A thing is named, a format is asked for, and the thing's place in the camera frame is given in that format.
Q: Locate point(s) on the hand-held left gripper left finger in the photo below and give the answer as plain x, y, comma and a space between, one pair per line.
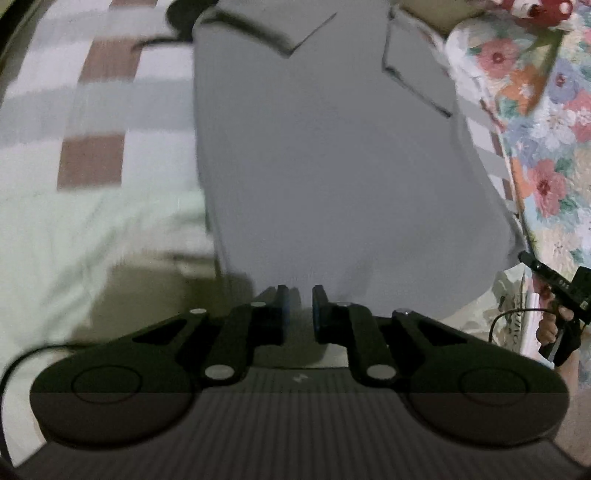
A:
280, 318

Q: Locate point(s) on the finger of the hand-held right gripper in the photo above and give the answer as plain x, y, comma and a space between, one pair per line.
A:
545, 274

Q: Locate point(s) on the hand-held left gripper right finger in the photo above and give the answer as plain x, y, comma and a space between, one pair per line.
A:
317, 316

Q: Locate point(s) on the grey shirt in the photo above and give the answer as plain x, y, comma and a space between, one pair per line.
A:
332, 161

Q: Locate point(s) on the person's right hand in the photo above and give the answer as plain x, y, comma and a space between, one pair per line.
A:
548, 328

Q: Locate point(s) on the floral blanket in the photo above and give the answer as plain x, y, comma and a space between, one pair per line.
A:
545, 138

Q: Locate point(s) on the checkered bedsheet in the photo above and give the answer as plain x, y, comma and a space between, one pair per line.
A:
101, 221

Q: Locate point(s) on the red printed white blanket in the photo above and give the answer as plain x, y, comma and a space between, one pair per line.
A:
521, 9

